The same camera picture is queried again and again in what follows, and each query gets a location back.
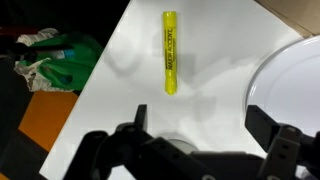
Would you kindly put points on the large white plate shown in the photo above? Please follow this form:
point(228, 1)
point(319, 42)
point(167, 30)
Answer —
point(290, 83)

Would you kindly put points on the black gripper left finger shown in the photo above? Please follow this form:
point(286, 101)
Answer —
point(141, 116)

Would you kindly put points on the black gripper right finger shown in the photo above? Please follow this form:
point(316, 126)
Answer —
point(261, 126)

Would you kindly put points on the yellow highlighter marker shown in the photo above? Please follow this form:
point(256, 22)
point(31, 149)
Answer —
point(169, 53)

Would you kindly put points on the green plastic bag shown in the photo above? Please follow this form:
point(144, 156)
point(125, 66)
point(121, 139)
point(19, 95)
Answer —
point(66, 65)

